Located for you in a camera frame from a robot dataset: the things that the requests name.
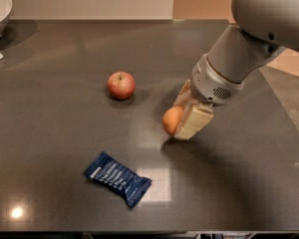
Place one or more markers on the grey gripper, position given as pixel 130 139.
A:
pixel 209 84

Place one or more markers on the orange fruit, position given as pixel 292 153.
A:
pixel 171 119

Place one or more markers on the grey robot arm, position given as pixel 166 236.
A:
pixel 261 31

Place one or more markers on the blue rxbar blueberry wrapper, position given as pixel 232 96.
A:
pixel 118 178

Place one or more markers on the red apple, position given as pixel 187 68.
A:
pixel 121 85

